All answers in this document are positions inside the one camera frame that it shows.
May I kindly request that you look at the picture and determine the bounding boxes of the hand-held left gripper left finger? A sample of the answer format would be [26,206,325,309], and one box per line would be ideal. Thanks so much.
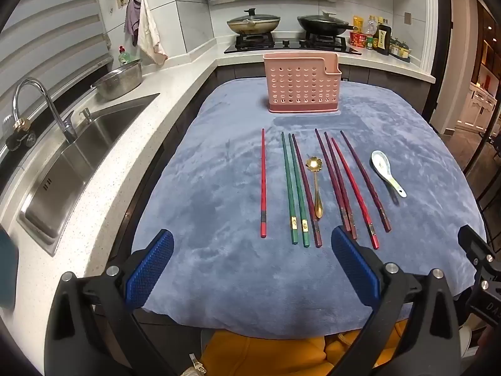
[44,228,175,376]

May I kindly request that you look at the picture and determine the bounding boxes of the black brass faucet attachment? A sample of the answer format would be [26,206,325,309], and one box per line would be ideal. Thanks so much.
[3,117,37,153]

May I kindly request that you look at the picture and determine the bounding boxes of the dark soy sauce bottle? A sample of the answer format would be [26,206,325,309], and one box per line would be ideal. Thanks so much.
[374,23,392,54]

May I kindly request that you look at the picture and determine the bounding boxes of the stainless steel sink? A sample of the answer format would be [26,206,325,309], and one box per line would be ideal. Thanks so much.
[18,93,161,257]

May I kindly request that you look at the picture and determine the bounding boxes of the red chopstick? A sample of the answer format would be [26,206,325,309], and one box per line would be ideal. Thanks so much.
[331,137,380,250]
[260,128,268,239]

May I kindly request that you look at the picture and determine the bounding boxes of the blue plush blanket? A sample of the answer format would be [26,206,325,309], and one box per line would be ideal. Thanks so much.
[131,77,488,339]

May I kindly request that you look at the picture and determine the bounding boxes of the yellow clothing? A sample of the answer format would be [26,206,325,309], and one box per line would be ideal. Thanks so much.
[201,319,411,376]

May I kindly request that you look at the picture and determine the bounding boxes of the teal cloth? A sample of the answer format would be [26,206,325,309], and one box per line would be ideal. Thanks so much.
[0,229,19,308]

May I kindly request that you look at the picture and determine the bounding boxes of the white cabinet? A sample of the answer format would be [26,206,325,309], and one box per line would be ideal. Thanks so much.
[456,82,500,132]

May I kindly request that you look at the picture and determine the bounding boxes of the wok with glass lid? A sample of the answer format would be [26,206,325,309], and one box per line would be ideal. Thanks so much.
[227,8,281,35]

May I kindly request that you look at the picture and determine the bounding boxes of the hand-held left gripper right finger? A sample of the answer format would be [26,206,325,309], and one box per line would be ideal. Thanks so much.
[331,225,461,376]

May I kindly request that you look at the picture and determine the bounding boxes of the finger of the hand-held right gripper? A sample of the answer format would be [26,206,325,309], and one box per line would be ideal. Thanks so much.
[457,225,497,283]

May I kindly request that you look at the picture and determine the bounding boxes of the grey window blinds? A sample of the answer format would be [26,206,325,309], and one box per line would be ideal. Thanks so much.
[0,0,115,126]

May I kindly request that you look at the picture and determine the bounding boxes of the metal colander bowl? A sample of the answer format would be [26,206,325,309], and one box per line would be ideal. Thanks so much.
[91,59,143,101]

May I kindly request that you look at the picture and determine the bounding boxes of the gold flower-shaped spoon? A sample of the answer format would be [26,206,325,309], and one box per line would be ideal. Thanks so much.
[306,157,324,219]

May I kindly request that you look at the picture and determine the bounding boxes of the chrome sink faucet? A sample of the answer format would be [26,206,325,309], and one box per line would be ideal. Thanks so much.
[12,78,79,144]

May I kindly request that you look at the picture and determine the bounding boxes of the white ceramic spoon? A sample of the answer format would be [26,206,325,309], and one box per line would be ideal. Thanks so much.
[370,150,408,198]

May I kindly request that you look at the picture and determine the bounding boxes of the white hanging towel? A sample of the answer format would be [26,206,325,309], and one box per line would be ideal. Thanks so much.
[136,0,169,66]

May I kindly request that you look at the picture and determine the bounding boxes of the black wok with lid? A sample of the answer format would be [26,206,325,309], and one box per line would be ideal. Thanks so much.
[297,11,359,36]

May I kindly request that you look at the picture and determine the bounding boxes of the purple hanging cloth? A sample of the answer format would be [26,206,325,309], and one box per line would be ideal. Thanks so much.
[124,0,142,47]

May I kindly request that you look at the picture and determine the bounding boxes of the pink perforated utensil holder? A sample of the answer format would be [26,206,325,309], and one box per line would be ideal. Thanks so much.
[263,53,342,115]

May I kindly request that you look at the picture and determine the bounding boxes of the black gas stove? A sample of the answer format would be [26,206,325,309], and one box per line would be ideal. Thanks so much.
[224,31,363,55]

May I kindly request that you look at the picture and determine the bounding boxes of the row of spice jars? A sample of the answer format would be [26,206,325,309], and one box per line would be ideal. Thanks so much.
[389,38,412,62]

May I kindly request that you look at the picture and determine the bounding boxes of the maroon chopstick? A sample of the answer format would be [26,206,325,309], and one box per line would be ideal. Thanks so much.
[340,130,392,232]
[292,133,323,248]

